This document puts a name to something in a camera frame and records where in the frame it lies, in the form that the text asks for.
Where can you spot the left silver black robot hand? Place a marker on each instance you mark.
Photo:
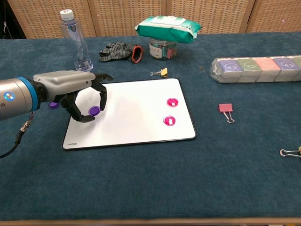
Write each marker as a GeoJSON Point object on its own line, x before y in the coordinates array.
{"type": "Point", "coordinates": [63, 81]}

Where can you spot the purple round magnet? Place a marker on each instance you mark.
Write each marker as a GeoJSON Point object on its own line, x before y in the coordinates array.
{"type": "Point", "coordinates": [53, 105]}
{"type": "Point", "coordinates": [94, 110]}

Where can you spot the pink round magnet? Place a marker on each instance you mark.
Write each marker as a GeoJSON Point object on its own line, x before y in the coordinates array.
{"type": "Point", "coordinates": [169, 120]}
{"type": "Point", "coordinates": [172, 102]}

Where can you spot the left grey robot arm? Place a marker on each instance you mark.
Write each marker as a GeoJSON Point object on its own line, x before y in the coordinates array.
{"type": "Point", "coordinates": [16, 99]}

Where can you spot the white magnetic board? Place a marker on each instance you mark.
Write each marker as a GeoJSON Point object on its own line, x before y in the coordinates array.
{"type": "Point", "coordinates": [131, 117]}

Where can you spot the clear plastic water bottle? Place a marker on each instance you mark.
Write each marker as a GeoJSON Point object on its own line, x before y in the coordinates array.
{"type": "Point", "coordinates": [80, 47]}

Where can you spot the grey knit work glove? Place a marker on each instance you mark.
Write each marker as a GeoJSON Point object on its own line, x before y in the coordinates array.
{"type": "Point", "coordinates": [117, 51]}

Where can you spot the woven folding screen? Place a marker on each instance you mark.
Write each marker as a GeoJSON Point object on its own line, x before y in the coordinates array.
{"type": "Point", "coordinates": [117, 16]}

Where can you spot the small yellow binder clip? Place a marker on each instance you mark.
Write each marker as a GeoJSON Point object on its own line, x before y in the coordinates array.
{"type": "Point", "coordinates": [164, 72]}

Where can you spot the clear jar of clips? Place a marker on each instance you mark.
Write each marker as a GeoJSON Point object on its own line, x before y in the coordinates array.
{"type": "Point", "coordinates": [162, 50]}

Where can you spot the blue carpet table mat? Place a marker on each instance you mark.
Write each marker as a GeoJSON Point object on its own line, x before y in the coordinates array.
{"type": "Point", "coordinates": [94, 183]}

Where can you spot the green wet wipes pack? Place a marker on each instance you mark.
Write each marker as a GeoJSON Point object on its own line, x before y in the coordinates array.
{"type": "Point", "coordinates": [167, 29]}

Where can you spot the metal paper clips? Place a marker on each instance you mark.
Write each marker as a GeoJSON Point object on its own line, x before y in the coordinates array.
{"type": "Point", "coordinates": [201, 68]}

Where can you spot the pink binder clip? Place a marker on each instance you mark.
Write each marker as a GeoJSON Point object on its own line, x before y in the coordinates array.
{"type": "Point", "coordinates": [225, 107]}

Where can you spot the wrapped tissue multipack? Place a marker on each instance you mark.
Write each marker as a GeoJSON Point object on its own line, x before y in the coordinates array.
{"type": "Point", "coordinates": [258, 69]}

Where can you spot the large yellow binder clip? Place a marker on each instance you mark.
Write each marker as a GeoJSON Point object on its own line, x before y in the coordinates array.
{"type": "Point", "coordinates": [285, 153]}

